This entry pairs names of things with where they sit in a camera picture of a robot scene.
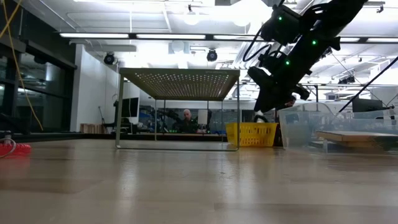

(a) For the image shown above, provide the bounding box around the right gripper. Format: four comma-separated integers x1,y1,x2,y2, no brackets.
253,51,312,113

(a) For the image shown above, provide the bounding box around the yellow plastic basket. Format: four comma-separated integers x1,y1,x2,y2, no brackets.
225,121,279,147

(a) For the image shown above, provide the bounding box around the clear plastic container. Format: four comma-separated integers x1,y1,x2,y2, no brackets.
277,101,398,156

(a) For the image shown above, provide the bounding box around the red coil keychain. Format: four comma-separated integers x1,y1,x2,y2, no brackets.
0,138,33,157

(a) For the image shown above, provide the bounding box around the person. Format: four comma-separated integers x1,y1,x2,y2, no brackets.
174,108,201,134
279,95,297,110

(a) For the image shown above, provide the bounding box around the white background panel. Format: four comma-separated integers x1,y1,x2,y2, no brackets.
197,108,208,125

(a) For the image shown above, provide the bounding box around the black ceiling track spotlight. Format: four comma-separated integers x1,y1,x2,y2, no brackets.
320,45,333,60
338,75,356,85

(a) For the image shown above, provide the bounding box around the green perforated metal shelf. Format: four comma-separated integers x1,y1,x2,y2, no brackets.
114,67,241,152

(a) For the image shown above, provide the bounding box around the black desktop monitor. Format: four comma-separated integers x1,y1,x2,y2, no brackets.
351,98,384,113

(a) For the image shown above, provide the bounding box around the overhead light bar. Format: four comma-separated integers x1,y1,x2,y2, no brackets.
58,32,398,44

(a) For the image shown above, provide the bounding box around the wooden slat crate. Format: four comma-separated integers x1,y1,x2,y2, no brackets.
80,123,105,134

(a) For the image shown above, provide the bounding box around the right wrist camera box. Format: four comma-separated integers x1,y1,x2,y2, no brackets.
248,66,276,91

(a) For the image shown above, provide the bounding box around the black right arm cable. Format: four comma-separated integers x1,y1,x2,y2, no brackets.
242,26,272,63

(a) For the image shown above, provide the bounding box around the black wall monitor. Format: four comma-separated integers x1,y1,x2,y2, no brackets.
120,96,140,118

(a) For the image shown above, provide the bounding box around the black table frame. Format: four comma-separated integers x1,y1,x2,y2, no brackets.
12,132,228,141

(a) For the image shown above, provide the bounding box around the yellow hanging cable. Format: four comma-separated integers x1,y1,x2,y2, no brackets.
0,0,44,131

